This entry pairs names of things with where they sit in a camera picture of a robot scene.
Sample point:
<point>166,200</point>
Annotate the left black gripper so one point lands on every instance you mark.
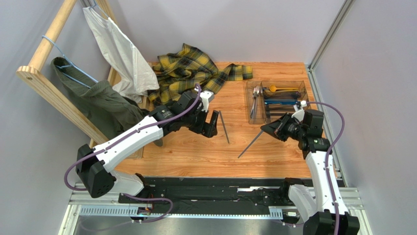
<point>208,129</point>

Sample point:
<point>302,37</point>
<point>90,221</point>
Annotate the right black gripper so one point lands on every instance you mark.
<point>280,127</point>

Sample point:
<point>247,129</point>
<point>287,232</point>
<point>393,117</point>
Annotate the grey chopstick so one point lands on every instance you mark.
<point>224,127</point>

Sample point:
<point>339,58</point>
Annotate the blue metal knife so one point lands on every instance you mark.
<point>281,102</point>

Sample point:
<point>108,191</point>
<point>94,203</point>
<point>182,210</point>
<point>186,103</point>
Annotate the black metal spoon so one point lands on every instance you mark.
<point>287,95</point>

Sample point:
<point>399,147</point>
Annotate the grey plastic knife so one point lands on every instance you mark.
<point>250,144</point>

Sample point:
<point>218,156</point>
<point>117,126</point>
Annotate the silver fork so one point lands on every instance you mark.
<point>254,103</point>

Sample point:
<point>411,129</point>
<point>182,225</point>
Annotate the silver spoon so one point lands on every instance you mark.
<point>260,93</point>

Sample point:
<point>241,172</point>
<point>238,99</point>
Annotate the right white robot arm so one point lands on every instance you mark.
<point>324,213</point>

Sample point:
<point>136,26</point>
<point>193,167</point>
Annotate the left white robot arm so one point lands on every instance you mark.
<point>96,166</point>

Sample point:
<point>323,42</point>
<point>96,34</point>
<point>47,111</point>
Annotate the clear plastic utensil organizer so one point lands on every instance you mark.
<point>268,113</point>

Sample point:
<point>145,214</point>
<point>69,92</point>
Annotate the yellow plaid shirt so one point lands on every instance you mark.
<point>181,71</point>

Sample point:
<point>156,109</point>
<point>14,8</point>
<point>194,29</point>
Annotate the white hanging garment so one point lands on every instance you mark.
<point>137,77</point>

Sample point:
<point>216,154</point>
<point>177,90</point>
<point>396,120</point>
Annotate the olive green garment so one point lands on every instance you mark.
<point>109,111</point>

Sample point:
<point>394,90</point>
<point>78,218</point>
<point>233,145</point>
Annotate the light blue hanger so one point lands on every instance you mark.
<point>70,63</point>

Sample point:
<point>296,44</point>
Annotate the wooden clothes rack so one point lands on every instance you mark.
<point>32,75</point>

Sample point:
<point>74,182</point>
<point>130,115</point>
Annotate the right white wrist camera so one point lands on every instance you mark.
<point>298,114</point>

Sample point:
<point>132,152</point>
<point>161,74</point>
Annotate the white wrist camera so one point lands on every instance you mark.
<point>298,114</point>
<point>206,97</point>

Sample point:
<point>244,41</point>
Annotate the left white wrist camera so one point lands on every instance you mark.
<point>206,97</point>

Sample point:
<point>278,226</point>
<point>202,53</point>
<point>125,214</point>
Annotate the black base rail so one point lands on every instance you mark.
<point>234,198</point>

